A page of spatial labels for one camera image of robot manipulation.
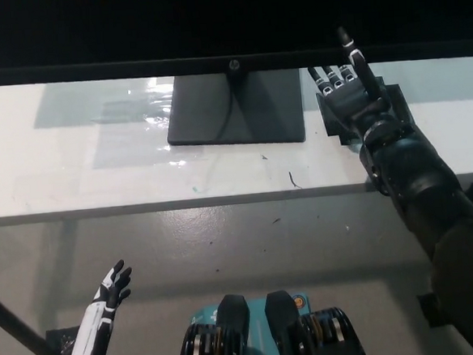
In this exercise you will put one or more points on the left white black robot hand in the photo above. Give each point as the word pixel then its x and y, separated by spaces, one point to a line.
pixel 100 317

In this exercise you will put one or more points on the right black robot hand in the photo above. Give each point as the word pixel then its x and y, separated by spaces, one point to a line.
pixel 353 100

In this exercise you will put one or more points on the black HP computer monitor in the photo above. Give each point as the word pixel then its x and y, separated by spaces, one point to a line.
pixel 169 24

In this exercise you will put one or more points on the black metal desk leg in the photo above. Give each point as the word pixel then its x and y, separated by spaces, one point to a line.
pixel 15 319

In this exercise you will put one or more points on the clear plastic film sheet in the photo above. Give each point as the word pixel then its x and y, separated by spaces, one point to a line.
pixel 127 128

